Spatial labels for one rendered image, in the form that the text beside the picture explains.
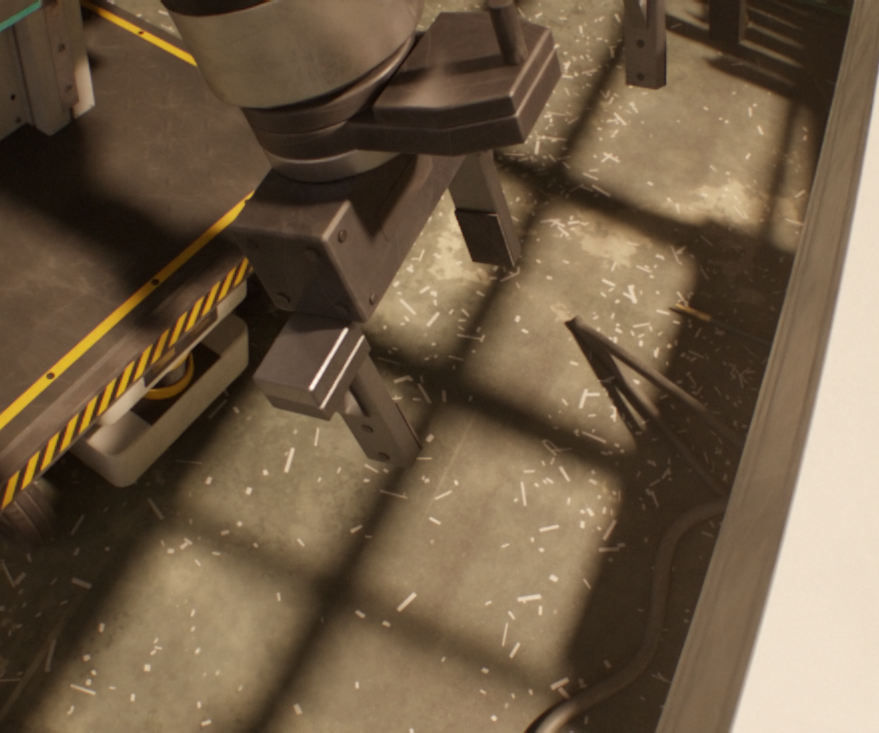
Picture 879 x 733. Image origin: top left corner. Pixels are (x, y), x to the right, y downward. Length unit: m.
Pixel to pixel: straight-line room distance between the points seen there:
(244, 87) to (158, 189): 0.84
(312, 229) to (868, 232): 0.20
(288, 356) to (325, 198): 0.07
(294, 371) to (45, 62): 0.87
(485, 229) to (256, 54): 0.22
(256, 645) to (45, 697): 0.26
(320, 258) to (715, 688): 0.21
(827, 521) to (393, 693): 0.96
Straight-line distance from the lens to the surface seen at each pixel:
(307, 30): 0.33
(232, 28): 0.33
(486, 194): 0.50
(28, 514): 1.16
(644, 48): 0.68
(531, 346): 1.47
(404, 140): 0.35
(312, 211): 0.37
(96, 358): 1.03
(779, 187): 1.92
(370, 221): 0.38
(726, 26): 0.80
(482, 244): 0.52
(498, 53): 0.35
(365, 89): 0.35
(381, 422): 0.43
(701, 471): 1.41
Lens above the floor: 1.15
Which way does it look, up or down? 53 degrees down
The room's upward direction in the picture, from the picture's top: 14 degrees clockwise
